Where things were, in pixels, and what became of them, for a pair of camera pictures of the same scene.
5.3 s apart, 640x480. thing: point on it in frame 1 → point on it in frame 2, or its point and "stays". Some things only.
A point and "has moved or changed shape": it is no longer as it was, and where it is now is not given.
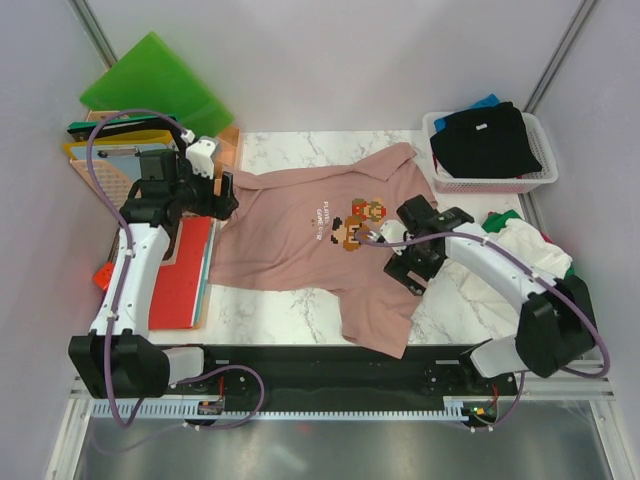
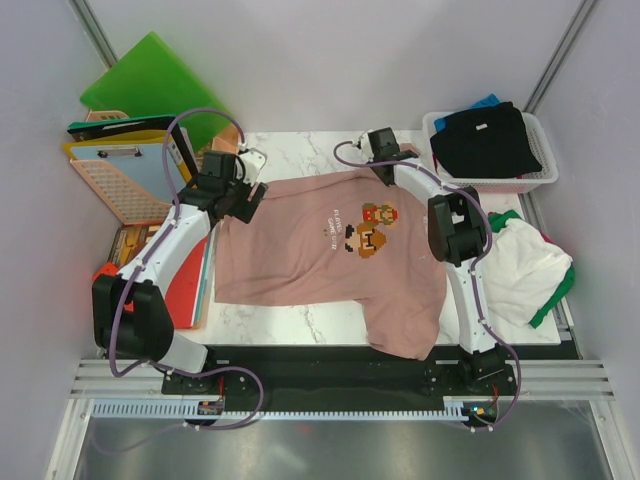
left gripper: [218, 207] → [246, 209]
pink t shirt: [297, 228] has moved or changed shape
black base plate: [329, 374] stays
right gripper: [399, 266] → [385, 182]
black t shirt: [486, 141] stays
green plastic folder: [150, 77] stays
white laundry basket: [527, 184] stays
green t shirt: [495, 222] stays
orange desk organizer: [225, 155] stays
